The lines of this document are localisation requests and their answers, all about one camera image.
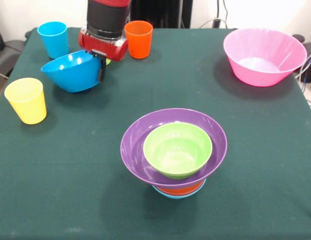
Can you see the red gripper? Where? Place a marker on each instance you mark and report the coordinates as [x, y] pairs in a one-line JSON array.
[[102, 47]]

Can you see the large blue plastic bowl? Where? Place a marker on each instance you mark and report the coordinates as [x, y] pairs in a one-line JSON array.
[[72, 72]]

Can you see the purple plastic bowl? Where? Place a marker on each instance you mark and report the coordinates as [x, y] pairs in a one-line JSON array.
[[132, 145]]

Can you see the small green plastic bowl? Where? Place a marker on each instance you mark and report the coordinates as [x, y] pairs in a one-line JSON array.
[[175, 155]]

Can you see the orange plastic bowl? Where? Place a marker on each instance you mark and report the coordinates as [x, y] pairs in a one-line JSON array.
[[180, 190]]

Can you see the small blue plastic bowl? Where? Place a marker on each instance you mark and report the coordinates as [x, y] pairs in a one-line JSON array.
[[179, 196]]

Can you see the lime green plastic cup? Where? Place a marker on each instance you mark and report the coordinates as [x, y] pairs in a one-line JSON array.
[[108, 61]]

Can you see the orange plastic cup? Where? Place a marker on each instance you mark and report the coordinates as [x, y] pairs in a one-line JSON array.
[[138, 42]]

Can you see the blue plastic cup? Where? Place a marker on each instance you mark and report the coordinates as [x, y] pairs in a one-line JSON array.
[[55, 40]]

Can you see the yellow plastic cup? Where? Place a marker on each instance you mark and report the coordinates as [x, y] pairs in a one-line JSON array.
[[27, 105]]

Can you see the black chair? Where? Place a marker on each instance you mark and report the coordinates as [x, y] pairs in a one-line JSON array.
[[7, 55]]

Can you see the dark green tablecloth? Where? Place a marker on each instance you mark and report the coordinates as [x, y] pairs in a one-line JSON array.
[[70, 162]]

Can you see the black power plug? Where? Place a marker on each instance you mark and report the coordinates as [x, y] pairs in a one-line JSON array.
[[216, 23]]

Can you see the large pink plastic bowl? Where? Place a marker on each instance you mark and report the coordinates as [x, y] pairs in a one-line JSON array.
[[265, 55]]

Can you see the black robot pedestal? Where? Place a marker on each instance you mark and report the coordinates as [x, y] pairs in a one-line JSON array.
[[160, 13]]

